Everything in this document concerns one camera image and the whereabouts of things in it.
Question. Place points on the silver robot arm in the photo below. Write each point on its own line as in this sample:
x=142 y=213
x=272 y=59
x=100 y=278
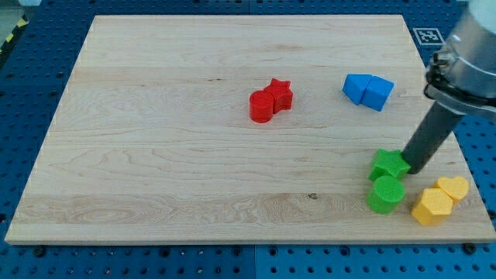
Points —
x=461 y=75

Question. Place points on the white fiducial marker tag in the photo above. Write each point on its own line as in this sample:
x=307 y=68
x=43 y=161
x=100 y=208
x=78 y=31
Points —
x=428 y=36

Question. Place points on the yellow black hazard tape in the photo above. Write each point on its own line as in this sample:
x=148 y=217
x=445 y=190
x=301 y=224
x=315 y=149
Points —
x=14 y=35

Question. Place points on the green cylinder block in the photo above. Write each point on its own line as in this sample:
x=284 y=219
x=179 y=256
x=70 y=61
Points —
x=385 y=195

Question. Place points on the red star block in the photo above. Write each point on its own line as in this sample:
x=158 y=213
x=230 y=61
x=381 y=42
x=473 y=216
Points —
x=281 y=93

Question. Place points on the red cylinder block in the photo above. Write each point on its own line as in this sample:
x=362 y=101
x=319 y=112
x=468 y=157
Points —
x=261 y=106

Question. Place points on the wooden board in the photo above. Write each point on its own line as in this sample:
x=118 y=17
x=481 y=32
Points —
x=152 y=142

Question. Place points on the yellow heart block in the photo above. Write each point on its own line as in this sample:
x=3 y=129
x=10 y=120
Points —
x=456 y=187

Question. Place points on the yellow hexagon block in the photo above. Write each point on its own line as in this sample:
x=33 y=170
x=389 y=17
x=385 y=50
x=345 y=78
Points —
x=432 y=207

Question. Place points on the blue cube block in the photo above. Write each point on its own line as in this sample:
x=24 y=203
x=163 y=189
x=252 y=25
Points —
x=377 y=93

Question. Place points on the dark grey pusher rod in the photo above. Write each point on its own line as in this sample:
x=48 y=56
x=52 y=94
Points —
x=430 y=134

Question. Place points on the green star block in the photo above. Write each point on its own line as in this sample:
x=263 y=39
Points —
x=388 y=163

